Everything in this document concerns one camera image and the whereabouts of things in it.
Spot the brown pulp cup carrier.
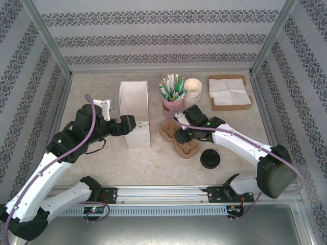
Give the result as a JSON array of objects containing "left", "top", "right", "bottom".
[
  {"left": 160, "top": 122, "right": 200, "bottom": 159},
  {"left": 159, "top": 119, "right": 200, "bottom": 159}
]

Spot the white paper takeout bag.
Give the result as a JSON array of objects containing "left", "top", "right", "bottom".
[{"left": 119, "top": 80, "right": 151, "bottom": 150}]

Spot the black plastic cup lid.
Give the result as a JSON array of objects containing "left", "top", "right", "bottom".
[{"left": 200, "top": 149, "right": 221, "bottom": 169}]

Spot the pink holder cup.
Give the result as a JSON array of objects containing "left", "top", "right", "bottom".
[{"left": 162, "top": 98, "right": 184, "bottom": 119}]

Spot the brown cardboard napkin tray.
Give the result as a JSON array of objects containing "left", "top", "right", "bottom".
[{"left": 208, "top": 75, "right": 253, "bottom": 112}]

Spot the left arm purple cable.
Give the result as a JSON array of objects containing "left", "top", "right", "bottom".
[{"left": 4, "top": 93, "right": 110, "bottom": 245}]

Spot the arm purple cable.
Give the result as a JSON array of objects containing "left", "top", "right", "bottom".
[
  {"left": 4, "top": 93, "right": 110, "bottom": 245},
  {"left": 173, "top": 113, "right": 305, "bottom": 222}
]

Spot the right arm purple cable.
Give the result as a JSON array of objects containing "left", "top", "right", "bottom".
[{"left": 173, "top": 113, "right": 305, "bottom": 222}]

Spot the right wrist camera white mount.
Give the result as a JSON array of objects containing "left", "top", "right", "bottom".
[{"left": 174, "top": 112, "right": 189, "bottom": 125}]

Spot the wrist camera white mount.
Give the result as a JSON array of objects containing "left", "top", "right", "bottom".
[
  {"left": 92, "top": 99, "right": 113, "bottom": 120},
  {"left": 174, "top": 112, "right": 189, "bottom": 125}
]

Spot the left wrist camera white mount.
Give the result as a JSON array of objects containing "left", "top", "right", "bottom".
[{"left": 92, "top": 99, "right": 113, "bottom": 120}]

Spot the aluminium side rail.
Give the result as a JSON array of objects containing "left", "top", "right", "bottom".
[
  {"left": 249, "top": 73, "right": 289, "bottom": 183},
  {"left": 35, "top": 75, "right": 74, "bottom": 186}
]

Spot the aluminium rear rail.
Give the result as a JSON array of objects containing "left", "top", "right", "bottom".
[{"left": 70, "top": 68, "right": 253, "bottom": 75}]

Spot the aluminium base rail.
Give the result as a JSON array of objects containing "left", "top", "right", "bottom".
[{"left": 45, "top": 185, "right": 299, "bottom": 205}]

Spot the grey slotted cable duct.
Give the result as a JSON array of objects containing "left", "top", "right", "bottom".
[{"left": 62, "top": 205, "right": 246, "bottom": 216}]

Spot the aluminium frame post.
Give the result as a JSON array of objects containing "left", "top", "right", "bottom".
[
  {"left": 250, "top": 0, "right": 298, "bottom": 76},
  {"left": 22, "top": 0, "right": 74, "bottom": 77}
]

